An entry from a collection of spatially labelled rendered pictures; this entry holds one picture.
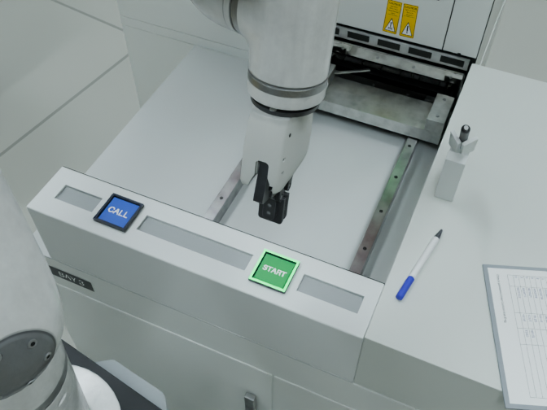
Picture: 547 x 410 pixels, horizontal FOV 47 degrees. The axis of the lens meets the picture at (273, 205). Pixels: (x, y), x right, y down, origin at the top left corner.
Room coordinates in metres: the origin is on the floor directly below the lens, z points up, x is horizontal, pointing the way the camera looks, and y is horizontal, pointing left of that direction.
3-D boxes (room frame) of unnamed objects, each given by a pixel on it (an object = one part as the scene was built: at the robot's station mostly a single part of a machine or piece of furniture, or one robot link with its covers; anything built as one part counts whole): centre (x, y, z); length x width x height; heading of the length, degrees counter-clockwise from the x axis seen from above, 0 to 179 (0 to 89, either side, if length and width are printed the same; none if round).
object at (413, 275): (0.50, -0.21, 0.97); 0.14 x 0.01 x 0.01; 146
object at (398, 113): (0.96, -0.17, 0.87); 0.36 x 0.08 x 0.03; 66
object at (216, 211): (0.84, 0.04, 0.84); 0.50 x 0.02 x 0.03; 156
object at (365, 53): (1.04, -0.17, 0.89); 0.44 x 0.02 x 0.10; 66
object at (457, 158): (0.65, -0.27, 1.03); 0.06 x 0.04 x 0.13; 156
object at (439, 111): (0.89, -0.32, 0.89); 0.08 x 0.03 x 0.03; 156
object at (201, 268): (0.54, 0.11, 0.89); 0.55 x 0.09 x 0.14; 66
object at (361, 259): (0.73, -0.21, 0.84); 0.50 x 0.02 x 0.03; 156
